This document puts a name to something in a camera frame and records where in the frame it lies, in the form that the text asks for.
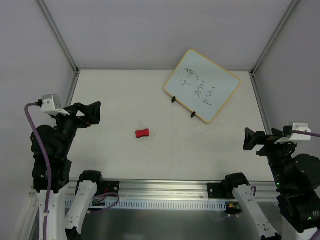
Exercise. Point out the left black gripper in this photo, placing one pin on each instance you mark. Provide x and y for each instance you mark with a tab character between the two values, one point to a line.
75	116

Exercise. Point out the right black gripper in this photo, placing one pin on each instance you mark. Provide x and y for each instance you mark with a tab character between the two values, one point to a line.
263	139

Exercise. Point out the red bone-shaped eraser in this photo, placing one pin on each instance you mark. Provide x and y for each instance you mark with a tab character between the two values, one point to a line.
142	133

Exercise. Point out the yellow-framed whiteboard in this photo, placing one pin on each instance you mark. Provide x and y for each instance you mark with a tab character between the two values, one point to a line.
201	85

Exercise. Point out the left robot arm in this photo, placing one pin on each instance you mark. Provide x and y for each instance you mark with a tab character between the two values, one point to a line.
50	148

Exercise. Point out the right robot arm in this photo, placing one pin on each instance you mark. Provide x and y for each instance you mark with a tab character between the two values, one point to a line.
296	180

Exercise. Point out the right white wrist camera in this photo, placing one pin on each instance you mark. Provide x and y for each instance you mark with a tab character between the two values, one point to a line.
295	132

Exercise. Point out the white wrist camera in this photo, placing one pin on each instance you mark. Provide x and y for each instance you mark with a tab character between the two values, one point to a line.
295	132
51	105

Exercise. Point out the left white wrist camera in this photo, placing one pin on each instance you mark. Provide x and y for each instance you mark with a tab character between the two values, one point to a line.
51	105

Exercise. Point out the right aluminium frame post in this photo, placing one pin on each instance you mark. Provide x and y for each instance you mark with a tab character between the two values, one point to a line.
271	41

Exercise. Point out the aluminium frame post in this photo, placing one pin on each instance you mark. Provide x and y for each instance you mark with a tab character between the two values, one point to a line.
271	41
62	44

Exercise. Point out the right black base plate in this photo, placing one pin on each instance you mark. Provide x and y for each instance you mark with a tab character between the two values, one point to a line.
218	191

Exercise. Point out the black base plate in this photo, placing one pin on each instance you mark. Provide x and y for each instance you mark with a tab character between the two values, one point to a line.
218	191
110	186

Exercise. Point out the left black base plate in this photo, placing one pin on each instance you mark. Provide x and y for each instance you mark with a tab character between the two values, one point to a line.
110	186

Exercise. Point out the left aluminium frame post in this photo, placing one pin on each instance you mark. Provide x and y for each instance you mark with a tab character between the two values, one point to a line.
62	44

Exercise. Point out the aluminium mounting rail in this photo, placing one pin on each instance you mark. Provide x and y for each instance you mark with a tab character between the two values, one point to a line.
175	190

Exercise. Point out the white slotted cable duct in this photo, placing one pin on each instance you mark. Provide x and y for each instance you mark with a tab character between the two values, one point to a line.
134	204

